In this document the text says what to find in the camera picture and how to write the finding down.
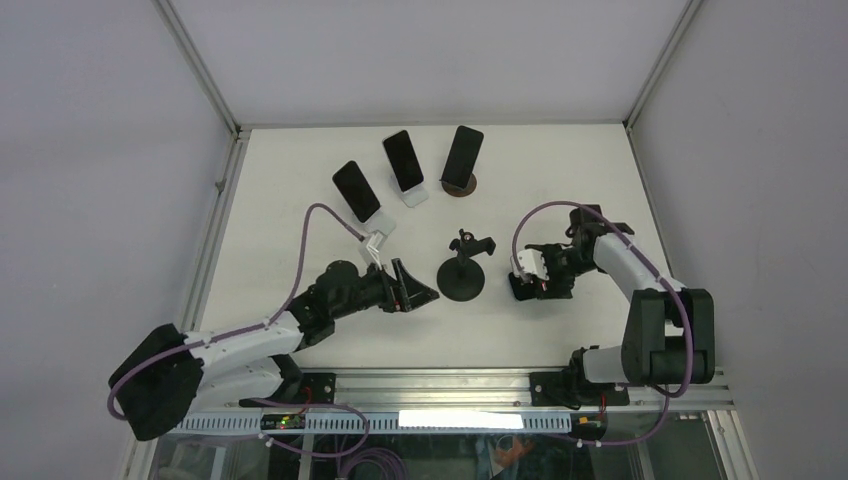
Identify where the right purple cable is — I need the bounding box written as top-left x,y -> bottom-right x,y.
510,200 -> 695,448

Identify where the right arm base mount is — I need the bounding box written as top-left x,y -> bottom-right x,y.
528,369 -> 630,410

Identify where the aluminium frame rail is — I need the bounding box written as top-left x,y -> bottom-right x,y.
137,367 -> 735,413

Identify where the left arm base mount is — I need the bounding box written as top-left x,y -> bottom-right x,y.
262,372 -> 337,405

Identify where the wooden base phone stand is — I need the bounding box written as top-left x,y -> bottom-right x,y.
441,174 -> 477,198

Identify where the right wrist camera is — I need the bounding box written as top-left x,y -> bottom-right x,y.
511,248 -> 549,283

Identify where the white slotted cable duct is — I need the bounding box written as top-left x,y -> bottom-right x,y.
171,410 -> 572,436

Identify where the white folding phone stand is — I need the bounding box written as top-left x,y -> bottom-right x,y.
400,184 -> 429,208

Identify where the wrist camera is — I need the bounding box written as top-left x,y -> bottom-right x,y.
358,231 -> 387,270
511,248 -> 549,283

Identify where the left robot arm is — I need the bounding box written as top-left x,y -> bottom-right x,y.
107,259 -> 440,441

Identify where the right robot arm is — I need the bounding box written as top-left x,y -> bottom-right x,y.
508,202 -> 716,405

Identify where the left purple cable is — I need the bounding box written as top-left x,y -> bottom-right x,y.
105,202 -> 409,480

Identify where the purple cable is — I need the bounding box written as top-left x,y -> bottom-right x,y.
105,202 -> 409,480
510,200 -> 695,448

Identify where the black phone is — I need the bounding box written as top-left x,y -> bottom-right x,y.
382,130 -> 424,192
440,125 -> 484,187
332,160 -> 381,223

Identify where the black tall clamp stand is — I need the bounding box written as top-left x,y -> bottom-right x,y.
436,229 -> 496,302

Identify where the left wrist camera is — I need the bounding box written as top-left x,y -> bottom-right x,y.
358,231 -> 387,270

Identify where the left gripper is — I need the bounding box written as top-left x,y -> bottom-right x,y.
331,257 -> 437,320

